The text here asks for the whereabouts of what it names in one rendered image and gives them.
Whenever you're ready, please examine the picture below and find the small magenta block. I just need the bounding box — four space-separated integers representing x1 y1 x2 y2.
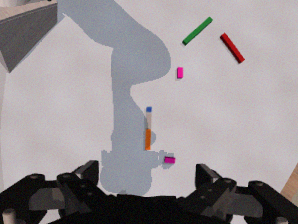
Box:
177 67 183 78
164 156 175 164

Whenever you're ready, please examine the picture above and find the red rod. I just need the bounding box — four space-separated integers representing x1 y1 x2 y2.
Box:
220 33 245 64

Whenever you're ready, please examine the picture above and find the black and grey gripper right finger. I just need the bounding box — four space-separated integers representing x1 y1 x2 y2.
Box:
166 164 298 224

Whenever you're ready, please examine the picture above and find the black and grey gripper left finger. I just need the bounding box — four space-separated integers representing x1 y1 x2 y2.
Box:
0 160 126 224

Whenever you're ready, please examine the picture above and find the green rod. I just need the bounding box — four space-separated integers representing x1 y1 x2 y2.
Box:
182 17 213 46

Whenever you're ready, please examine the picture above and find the orange rod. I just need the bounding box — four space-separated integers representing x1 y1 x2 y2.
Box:
145 129 151 150

